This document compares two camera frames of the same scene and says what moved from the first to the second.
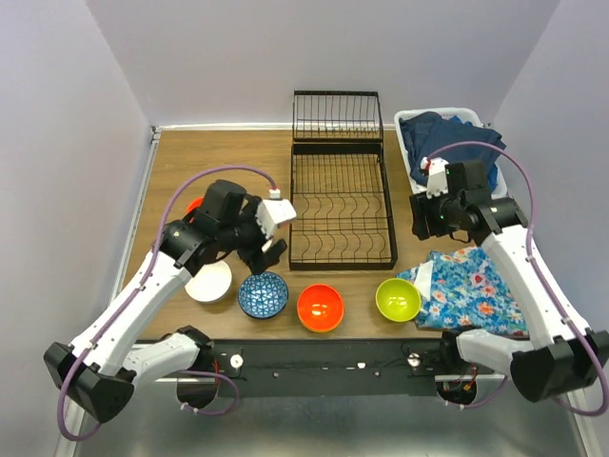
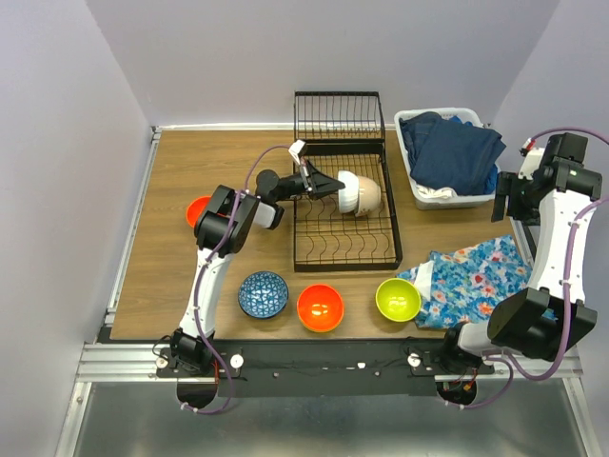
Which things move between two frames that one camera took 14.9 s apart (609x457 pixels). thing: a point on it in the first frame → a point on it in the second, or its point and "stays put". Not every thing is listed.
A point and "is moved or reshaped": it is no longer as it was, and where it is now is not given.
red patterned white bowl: (263, 295) stays put
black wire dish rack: (341, 215) stays put
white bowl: (211, 283) is moved or reshaped
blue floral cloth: (462, 289) stays put
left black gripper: (258, 260) → (322, 185)
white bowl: (265, 247) → (369, 195)
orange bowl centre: (320, 307) stays put
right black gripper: (422, 206) → (509, 184)
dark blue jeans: (425, 132) stays put
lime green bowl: (398, 299) stays put
